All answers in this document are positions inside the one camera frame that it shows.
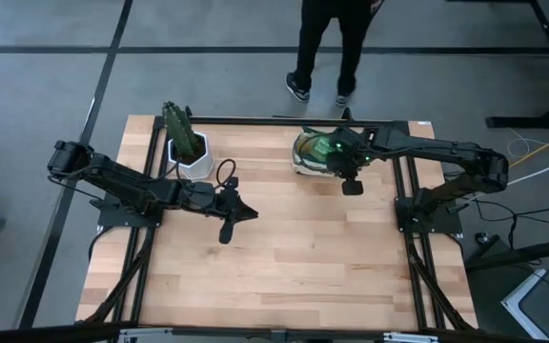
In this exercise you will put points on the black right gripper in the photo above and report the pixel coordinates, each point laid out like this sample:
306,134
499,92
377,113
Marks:
351,152

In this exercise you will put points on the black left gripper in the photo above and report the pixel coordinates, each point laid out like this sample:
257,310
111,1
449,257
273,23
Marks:
224,202

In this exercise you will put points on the beige green gardening bag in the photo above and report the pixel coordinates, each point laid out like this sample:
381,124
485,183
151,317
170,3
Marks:
305,162

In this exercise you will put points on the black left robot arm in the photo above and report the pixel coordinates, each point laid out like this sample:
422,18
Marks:
131,186

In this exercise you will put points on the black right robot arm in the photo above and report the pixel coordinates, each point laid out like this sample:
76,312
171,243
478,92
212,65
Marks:
446,155

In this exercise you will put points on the white hexagonal plant pot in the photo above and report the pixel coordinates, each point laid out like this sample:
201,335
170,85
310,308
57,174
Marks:
203,167

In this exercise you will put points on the green cactus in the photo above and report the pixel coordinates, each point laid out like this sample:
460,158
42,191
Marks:
181,131

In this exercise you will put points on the person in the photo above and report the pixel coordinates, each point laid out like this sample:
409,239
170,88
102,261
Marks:
312,38

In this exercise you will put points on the black floor stand bar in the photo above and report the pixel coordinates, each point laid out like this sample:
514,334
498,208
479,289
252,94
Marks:
517,255

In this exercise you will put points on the black aluminium table frame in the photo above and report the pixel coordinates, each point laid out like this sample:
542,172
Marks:
255,121

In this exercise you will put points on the silver aluminium bracket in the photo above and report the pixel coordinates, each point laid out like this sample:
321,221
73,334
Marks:
146,333
408,337

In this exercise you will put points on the black desk leg frame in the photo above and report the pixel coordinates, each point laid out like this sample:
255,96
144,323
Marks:
517,122

